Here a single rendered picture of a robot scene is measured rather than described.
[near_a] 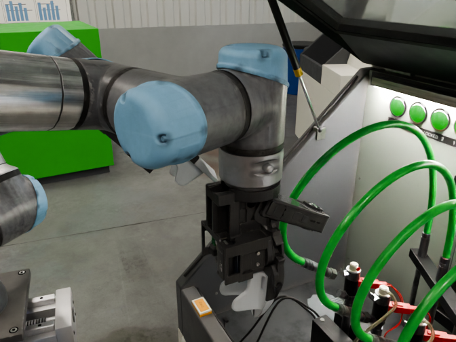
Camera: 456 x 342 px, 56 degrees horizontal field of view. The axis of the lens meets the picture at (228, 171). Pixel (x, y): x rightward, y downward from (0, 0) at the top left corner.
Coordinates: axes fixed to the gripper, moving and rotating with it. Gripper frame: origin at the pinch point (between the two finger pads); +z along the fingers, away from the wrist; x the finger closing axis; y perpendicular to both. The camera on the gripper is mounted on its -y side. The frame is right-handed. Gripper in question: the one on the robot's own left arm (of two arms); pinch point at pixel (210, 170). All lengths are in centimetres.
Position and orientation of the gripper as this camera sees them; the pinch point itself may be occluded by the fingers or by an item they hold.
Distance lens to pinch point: 79.0
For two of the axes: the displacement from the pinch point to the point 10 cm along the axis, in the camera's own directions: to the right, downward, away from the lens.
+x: 2.5, 1.7, -9.5
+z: 7.1, 6.4, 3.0
